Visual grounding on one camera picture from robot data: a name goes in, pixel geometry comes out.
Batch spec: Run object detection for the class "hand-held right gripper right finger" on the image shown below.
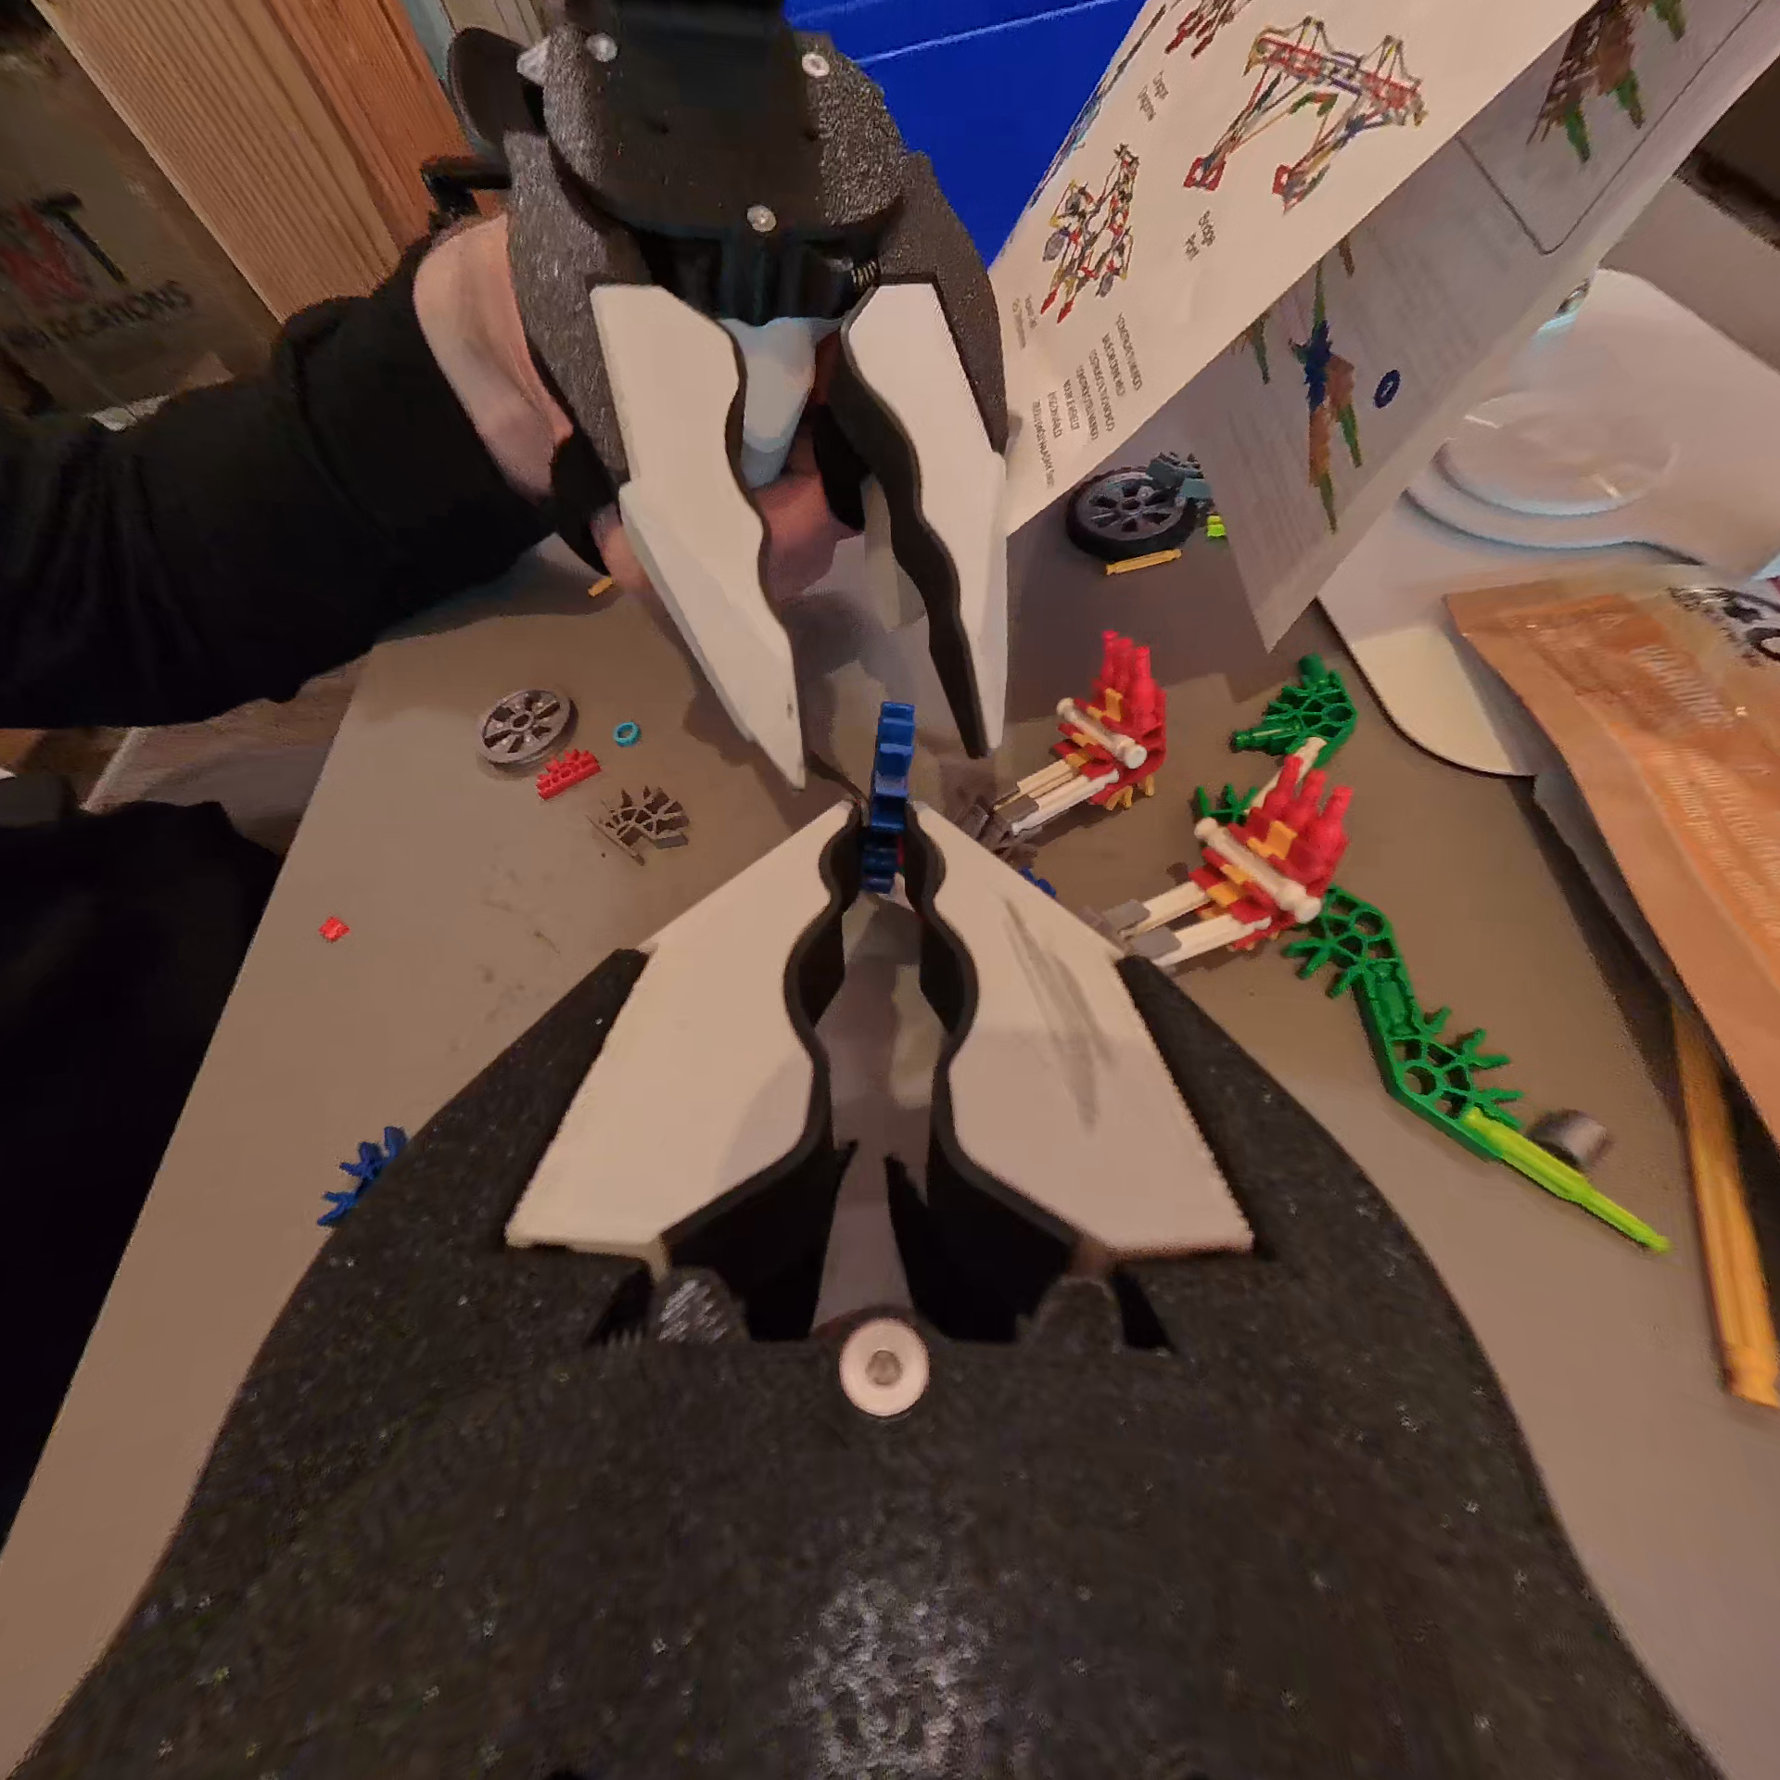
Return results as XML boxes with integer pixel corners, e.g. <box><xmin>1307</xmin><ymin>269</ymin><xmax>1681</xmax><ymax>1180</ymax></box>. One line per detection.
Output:
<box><xmin>904</xmin><ymin>803</ymin><xmax>1255</xmax><ymax>1261</ymax></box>

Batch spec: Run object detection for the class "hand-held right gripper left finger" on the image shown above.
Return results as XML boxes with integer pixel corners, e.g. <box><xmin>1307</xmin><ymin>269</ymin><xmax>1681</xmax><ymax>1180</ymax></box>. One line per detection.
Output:
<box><xmin>505</xmin><ymin>798</ymin><xmax>855</xmax><ymax>1255</ymax></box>

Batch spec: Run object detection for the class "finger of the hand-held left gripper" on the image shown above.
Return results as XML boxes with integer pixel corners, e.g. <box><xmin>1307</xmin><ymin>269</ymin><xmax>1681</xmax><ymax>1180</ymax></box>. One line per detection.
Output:
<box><xmin>831</xmin><ymin>277</ymin><xmax>1010</xmax><ymax>762</ymax></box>
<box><xmin>587</xmin><ymin>281</ymin><xmax>812</xmax><ymax>793</ymax></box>

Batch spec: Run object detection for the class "blue snowflake connector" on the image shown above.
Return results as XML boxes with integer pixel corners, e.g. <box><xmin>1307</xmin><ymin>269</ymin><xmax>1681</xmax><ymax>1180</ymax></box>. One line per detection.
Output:
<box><xmin>318</xmin><ymin>1122</ymin><xmax>412</xmax><ymax>1229</ymax></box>
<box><xmin>853</xmin><ymin>698</ymin><xmax>919</xmax><ymax>893</ymax></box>

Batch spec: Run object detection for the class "colourful construction toy model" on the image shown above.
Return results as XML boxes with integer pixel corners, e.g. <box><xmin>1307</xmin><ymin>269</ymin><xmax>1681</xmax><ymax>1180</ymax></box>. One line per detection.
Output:
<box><xmin>944</xmin><ymin>629</ymin><xmax>1358</xmax><ymax>969</ymax></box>

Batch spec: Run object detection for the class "person's left forearm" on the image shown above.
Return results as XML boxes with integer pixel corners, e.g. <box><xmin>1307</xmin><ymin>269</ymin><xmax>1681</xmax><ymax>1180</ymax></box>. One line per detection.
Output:
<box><xmin>0</xmin><ymin>237</ymin><xmax>558</xmax><ymax>731</ymax></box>

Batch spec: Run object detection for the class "person's left hand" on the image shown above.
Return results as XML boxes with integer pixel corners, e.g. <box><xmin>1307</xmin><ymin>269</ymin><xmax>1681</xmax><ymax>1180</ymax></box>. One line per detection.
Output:
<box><xmin>415</xmin><ymin>213</ymin><xmax>870</xmax><ymax>605</ymax></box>

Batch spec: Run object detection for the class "black wheel with grey hub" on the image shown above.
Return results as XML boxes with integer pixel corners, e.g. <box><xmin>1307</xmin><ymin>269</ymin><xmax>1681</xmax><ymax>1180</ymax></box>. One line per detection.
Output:
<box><xmin>1067</xmin><ymin>450</ymin><xmax>1213</xmax><ymax>563</ymax></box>

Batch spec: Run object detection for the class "grey half snowflake connector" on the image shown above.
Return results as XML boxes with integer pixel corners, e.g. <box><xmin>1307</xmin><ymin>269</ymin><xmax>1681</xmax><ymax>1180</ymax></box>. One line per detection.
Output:
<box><xmin>592</xmin><ymin>786</ymin><xmax>693</xmax><ymax>865</ymax></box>

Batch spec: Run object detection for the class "blue plastic bin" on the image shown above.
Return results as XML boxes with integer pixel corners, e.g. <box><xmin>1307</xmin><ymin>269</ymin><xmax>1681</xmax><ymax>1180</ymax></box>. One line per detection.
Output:
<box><xmin>782</xmin><ymin>0</ymin><xmax>1148</xmax><ymax>267</ymax></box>

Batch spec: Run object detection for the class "grey spoked pulley wheel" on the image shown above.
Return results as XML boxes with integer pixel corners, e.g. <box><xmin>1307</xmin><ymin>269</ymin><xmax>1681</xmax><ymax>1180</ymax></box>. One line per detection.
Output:
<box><xmin>477</xmin><ymin>685</ymin><xmax>576</xmax><ymax>768</ymax></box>

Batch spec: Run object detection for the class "white instruction booklet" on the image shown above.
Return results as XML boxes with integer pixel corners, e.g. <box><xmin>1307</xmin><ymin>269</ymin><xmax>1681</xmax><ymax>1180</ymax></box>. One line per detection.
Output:
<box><xmin>1201</xmin><ymin>0</ymin><xmax>1780</xmax><ymax>652</ymax></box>

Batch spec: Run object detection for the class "wooden pillar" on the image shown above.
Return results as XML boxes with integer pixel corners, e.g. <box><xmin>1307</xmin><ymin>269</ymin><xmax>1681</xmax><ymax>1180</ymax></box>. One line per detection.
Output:
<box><xmin>34</xmin><ymin>0</ymin><xmax>475</xmax><ymax>322</ymax></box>

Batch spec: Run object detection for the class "white foam board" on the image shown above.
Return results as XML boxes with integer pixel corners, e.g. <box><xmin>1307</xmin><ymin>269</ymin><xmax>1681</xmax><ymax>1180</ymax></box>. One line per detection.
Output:
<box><xmin>1313</xmin><ymin>265</ymin><xmax>1780</xmax><ymax>780</ymax></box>

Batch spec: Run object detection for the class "brown printed cardboard box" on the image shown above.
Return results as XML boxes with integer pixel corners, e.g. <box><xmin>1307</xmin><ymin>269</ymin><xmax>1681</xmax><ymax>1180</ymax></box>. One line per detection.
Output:
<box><xmin>0</xmin><ymin>140</ymin><xmax>279</xmax><ymax>410</ymax></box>

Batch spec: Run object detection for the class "long yellow rod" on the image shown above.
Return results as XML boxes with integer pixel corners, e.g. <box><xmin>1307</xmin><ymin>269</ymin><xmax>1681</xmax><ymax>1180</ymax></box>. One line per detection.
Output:
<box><xmin>1668</xmin><ymin>1000</ymin><xmax>1780</xmax><ymax>1409</ymax></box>

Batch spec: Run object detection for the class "brown plastic bag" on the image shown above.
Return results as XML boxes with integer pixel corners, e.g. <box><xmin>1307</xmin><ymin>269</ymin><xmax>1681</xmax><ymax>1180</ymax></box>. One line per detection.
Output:
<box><xmin>1446</xmin><ymin>584</ymin><xmax>1780</xmax><ymax>1099</ymax></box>

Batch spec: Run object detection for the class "green connector chain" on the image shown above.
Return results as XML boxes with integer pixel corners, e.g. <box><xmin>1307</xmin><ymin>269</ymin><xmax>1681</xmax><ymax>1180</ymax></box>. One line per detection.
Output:
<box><xmin>1192</xmin><ymin>652</ymin><xmax>1669</xmax><ymax>1255</ymax></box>

